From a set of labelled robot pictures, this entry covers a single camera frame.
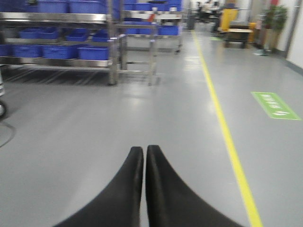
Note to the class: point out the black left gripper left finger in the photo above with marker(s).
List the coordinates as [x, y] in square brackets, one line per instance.
[118, 204]

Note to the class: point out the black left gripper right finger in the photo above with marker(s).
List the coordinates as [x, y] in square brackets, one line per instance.
[171, 202]

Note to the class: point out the steel shelf rack with bins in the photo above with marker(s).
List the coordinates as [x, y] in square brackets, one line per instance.
[61, 33]

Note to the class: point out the yellow cart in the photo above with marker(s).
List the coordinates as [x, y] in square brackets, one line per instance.
[235, 24]

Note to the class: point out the potted green plant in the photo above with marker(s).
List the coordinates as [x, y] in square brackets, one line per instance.
[274, 22]

